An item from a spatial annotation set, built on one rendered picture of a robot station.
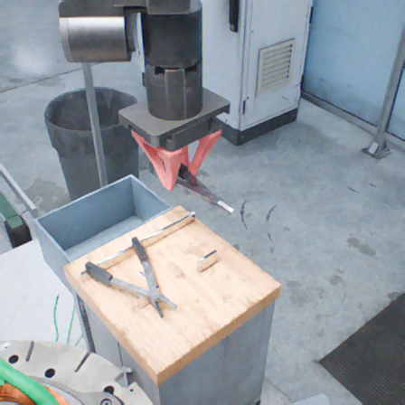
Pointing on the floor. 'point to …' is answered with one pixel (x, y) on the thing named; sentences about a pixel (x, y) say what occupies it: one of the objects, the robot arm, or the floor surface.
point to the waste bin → (89, 180)
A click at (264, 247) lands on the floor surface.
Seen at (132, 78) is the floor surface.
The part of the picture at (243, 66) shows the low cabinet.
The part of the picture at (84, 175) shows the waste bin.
